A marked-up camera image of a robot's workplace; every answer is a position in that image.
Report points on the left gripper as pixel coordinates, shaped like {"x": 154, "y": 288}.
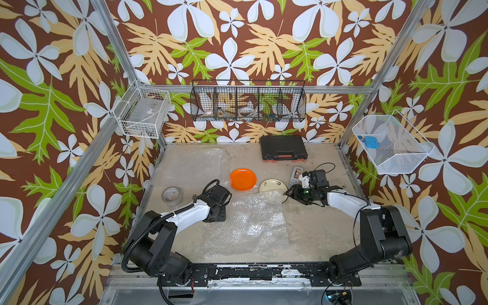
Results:
{"x": 223, "y": 215}

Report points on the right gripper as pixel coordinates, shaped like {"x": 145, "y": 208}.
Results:
{"x": 295, "y": 193}

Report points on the cream dinner plate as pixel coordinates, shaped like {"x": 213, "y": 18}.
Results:
{"x": 273, "y": 185}

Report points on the orange plastic plate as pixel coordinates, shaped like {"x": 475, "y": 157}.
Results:
{"x": 243, "y": 179}

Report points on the clear bubble wrap sheet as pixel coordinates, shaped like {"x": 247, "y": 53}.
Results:
{"x": 254, "y": 223}

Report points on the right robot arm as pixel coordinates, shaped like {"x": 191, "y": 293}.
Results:
{"x": 383, "y": 233}

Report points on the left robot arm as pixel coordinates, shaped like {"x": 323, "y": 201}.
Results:
{"x": 149, "y": 247}

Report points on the grey tape dispenser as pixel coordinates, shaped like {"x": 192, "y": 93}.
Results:
{"x": 295, "y": 176}

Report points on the clear tape roll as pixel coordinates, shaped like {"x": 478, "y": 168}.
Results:
{"x": 172, "y": 196}

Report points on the black tool case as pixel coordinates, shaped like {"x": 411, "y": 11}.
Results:
{"x": 282, "y": 148}

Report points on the blue small object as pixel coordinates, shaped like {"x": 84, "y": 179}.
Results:
{"x": 371, "y": 142}

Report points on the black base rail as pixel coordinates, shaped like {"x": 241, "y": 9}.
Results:
{"x": 201, "y": 274}

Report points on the black wire basket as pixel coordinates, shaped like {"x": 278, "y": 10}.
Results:
{"x": 248, "y": 100}

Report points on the white wire basket right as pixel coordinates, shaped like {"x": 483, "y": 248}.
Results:
{"x": 403, "y": 148}

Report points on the white wire basket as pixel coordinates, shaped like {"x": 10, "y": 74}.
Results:
{"x": 142, "y": 111}
{"x": 403, "y": 148}

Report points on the white wire basket left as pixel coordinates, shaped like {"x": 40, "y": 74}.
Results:
{"x": 142, "y": 111}

